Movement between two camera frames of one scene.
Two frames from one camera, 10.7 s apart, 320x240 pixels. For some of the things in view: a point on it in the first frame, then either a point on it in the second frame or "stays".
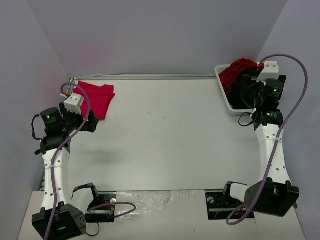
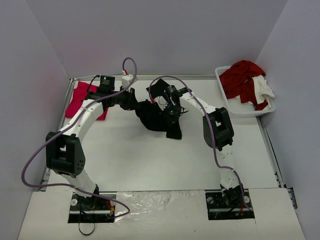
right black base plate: [219, 206] stays
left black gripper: [88, 120] -> [130, 98]
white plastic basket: [231, 111] stays
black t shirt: [235, 94] -> [152, 115]
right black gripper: [246, 83] -> [172, 113]
